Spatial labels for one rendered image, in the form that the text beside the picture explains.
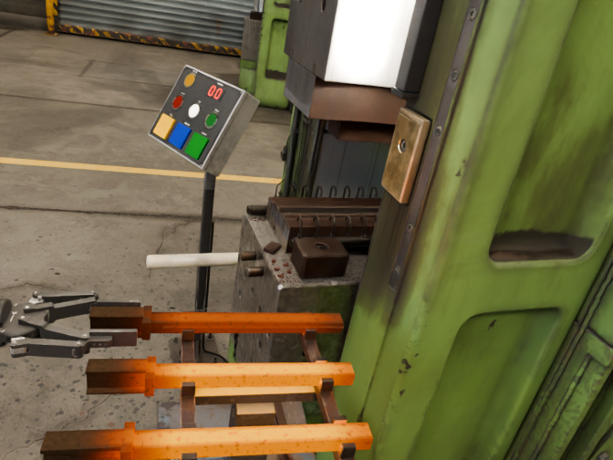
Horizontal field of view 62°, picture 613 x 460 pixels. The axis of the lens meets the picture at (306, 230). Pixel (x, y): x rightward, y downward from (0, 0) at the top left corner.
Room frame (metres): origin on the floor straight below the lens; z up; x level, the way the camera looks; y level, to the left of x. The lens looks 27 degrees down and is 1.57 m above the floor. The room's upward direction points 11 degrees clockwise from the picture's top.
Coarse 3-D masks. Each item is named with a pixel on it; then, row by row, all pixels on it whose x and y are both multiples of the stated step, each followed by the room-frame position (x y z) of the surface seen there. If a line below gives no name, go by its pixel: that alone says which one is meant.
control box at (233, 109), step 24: (192, 72) 1.75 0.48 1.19; (192, 96) 1.68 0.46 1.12; (216, 96) 1.62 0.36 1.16; (240, 96) 1.57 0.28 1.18; (192, 120) 1.61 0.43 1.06; (216, 120) 1.56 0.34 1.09; (240, 120) 1.57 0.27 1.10; (168, 144) 1.61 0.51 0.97; (216, 144) 1.51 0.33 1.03; (216, 168) 1.51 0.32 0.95
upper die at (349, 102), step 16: (288, 64) 1.30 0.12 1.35; (288, 80) 1.29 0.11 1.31; (304, 80) 1.19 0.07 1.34; (320, 80) 1.13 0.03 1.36; (288, 96) 1.27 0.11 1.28; (304, 96) 1.17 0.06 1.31; (320, 96) 1.14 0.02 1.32; (336, 96) 1.15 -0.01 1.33; (352, 96) 1.17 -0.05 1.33; (368, 96) 1.18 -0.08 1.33; (384, 96) 1.20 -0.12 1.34; (304, 112) 1.16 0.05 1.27; (320, 112) 1.14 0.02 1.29; (336, 112) 1.15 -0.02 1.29; (352, 112) 1.17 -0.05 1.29; (368, 112) 1.19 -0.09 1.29; (384, 112) 1.20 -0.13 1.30
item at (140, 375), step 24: (96, 360) 0.53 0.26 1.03; (120, 360) 0.54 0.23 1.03; (144, 360) 0.55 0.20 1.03; (96, 384) 0.52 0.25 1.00; (120, 384) 0.53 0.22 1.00; (144, 384) 0.54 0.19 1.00; (168, 384) 0.54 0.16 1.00; (216, 384) 0.56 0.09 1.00; (240, 384) 0.57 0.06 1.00; (264, 384) 0.58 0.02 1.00; (288, 384) 0.59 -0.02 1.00; (312, 384) 0.60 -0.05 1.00; (336, 384) 0.61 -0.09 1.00
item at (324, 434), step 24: (48, 432) 0.41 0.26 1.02; (72, 432) 0.42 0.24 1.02; (96, 432) 0.42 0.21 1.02; (120, 432) 0.43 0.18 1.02; (144, 432) 0.44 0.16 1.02; (168, 432) 0.45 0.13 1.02; (192, 432) 0.45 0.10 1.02; (216, 432) 0.46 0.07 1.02; (240, 432) 0.47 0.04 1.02; (264, 432) 0.47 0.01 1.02; (288, 432) 0.48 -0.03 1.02; (312, 432) 0.49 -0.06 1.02; (336, 432) 0.50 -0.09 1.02; (360, 432) 0.50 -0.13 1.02; (48, 456) 0.40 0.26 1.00; (72, 456) 0.40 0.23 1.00; (96, 456) 0.41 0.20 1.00; (120, 456) 0.40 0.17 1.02; (144, 456) 0.42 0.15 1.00; (168, 456) 0.42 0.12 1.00
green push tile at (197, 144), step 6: (192, 138) 1.56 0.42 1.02; (198, 138) 1.54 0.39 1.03; (204, 138) 1.53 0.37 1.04; (192, 144) 1.54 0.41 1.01; (198, 144) 1.53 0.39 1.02; (204, 144) 1.51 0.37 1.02; (186, 150) 1.54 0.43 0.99; (192, 150) 1.52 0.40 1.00; (198, 150) 1.51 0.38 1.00; (192, 156) 1.51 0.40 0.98; (198, 156) 1.50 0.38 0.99
